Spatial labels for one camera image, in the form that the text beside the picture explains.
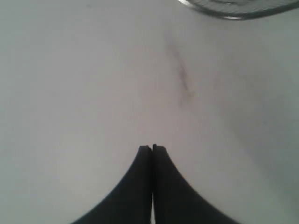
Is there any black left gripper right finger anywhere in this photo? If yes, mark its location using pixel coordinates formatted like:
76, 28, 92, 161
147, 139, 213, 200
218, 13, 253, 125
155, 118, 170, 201
153, 145, 236, 224

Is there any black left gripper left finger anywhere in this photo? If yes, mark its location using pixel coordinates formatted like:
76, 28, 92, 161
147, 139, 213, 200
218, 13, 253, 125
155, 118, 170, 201
74, 146, 152, 224

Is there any metal wire mesh basket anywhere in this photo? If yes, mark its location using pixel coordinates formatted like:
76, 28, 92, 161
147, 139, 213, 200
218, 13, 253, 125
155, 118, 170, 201
180, 0, 299, 20

